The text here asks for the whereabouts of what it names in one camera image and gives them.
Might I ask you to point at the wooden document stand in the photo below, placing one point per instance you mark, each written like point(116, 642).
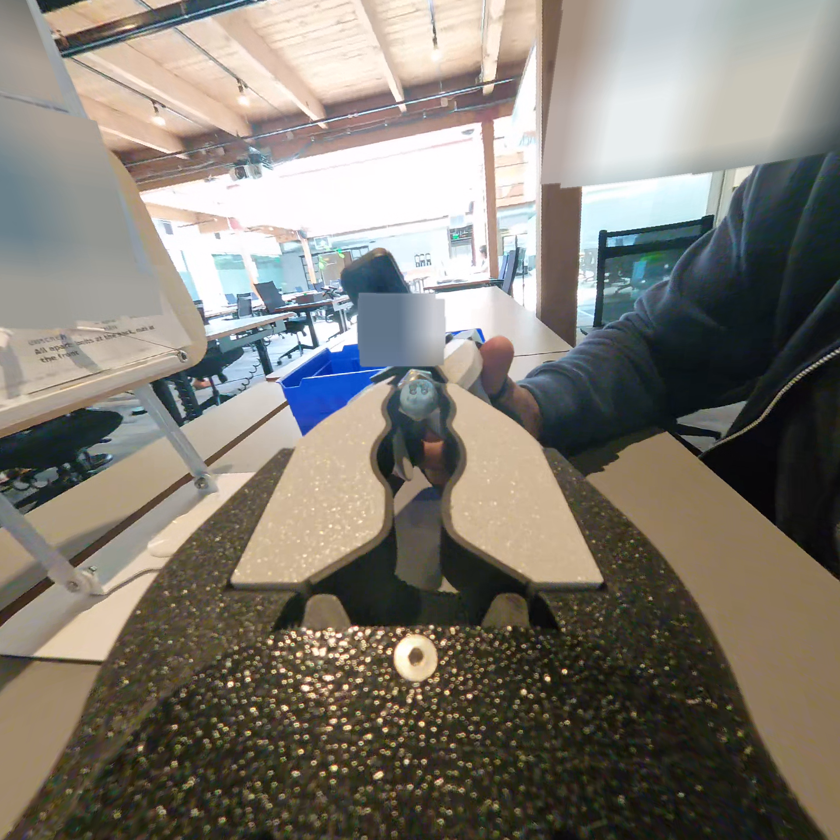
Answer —
point(164, 295)

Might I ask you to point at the office desk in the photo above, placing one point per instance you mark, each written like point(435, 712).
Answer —
point(249, 325)

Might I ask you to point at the black wall screen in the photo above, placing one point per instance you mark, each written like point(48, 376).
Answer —
point(649, 269)

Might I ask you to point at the ceiling mounted device cluster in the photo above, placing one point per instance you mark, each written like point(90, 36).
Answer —
point(250, 164)

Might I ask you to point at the blue plastic bin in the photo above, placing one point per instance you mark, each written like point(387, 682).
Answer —
point(321, 394)

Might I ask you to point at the person's dark zip jacket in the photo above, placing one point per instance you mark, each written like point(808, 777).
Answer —
point(794, 426)

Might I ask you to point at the person's right hand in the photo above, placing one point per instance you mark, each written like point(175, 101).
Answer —
point(499, 367)

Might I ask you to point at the person's right forearm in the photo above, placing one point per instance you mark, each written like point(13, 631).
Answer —
point(656, 354)

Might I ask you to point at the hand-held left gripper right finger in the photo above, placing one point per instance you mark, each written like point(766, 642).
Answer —
point(518, 505)

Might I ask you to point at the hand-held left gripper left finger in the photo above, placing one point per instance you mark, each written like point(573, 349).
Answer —
point(321, 505)

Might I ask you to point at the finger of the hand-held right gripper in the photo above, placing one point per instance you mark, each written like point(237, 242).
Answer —
point(469, 364)
point(387, 379)

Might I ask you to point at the printed instruction sheet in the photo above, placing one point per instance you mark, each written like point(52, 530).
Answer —
point(98, 348)

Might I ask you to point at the steel bolt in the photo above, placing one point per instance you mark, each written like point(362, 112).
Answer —
point(418, 397)

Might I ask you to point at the ceiling track light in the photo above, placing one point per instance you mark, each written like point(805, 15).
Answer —
point(435, 50)
point(157, 118)
point(243, 96)

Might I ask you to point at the black office chair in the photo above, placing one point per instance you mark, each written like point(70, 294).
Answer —
point(244, 305)
point(272, 302)

